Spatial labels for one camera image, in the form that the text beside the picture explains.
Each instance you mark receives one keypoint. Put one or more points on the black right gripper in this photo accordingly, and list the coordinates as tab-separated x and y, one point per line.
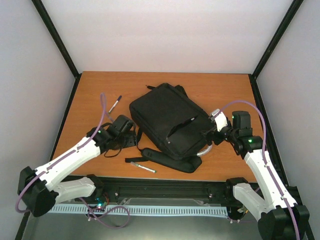
217	140

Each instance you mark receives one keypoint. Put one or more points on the right black frame post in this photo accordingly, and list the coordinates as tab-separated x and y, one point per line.
284	24

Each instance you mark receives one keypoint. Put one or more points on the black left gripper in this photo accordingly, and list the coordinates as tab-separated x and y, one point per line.
133	139

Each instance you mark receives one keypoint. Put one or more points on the black frame post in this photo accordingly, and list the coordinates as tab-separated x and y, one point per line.
284	24
44	15

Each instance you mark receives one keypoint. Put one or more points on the light blue cable duct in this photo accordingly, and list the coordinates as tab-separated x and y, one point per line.
143	210

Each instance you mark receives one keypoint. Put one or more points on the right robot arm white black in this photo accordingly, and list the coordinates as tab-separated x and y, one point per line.
278	215

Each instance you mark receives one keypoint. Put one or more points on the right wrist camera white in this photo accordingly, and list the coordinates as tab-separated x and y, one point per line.
219	118

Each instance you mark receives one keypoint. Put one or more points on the black student backpack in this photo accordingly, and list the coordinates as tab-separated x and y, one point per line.
176	125

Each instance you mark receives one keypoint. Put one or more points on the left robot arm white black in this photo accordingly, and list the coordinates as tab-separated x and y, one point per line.
42	188

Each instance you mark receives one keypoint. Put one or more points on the left black frame post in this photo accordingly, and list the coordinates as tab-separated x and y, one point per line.
44	15

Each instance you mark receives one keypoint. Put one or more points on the silver pen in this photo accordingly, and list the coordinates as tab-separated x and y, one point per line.
143	167

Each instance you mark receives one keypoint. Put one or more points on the black aluminium rail base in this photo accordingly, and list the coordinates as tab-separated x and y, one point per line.
208	192

